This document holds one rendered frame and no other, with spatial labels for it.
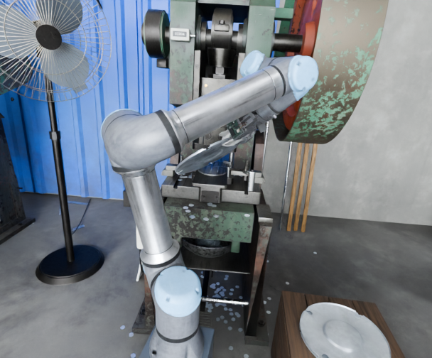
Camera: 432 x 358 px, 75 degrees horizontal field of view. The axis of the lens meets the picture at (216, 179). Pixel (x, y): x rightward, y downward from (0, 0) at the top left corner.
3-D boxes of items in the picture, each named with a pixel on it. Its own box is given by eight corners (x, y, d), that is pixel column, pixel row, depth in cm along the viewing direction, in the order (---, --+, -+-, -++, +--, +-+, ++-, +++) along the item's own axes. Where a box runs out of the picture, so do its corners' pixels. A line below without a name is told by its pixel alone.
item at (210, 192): (224, 216, 113) (227, 185, 109) (190, 213, 114) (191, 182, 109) (226, 192, 137) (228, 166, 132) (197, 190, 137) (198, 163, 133)
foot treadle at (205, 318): (209, 344, 119) (209, 334, 117) (185, 341, 120) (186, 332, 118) (217, 260, 175) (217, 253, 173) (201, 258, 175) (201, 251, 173)
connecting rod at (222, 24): (231, 97, 117) (239, 2, 105) (202, 95, 117) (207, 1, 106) (231, 94, 137) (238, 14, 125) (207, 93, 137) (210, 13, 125)
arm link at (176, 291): (160, 346, 68) (160, 301, 64) (149, 306, 80) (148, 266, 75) (206, 332, 73) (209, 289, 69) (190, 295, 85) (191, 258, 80)
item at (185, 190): (259, 204, 127) (261, 192, 125) (160, 197, 129) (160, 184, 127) (254, 182, 155) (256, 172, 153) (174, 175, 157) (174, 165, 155)
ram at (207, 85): (231, 148, 122) (236, 75, 112) (196, 145, 122) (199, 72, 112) (231, 140, 138) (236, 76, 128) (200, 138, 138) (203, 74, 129)
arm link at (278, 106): (290, 61, 77) (310, 77, 82) (261, 86, 85) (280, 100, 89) (293, 79, 73) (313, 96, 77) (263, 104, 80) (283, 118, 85)
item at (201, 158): (238, 150, 128) (237, 148, 128) (244, 130, 99) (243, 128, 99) (180, 178, 126) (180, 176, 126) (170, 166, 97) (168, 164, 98)
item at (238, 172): (264, 183, 136) (267, 163, 133) (229, 181, 137) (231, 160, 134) (263, 180, 142) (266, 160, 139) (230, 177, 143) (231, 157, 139)
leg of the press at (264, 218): (268, 346, 132) (299, 163, 102) (244, 344, 133) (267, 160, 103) (254, 241, 219) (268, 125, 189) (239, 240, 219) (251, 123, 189)
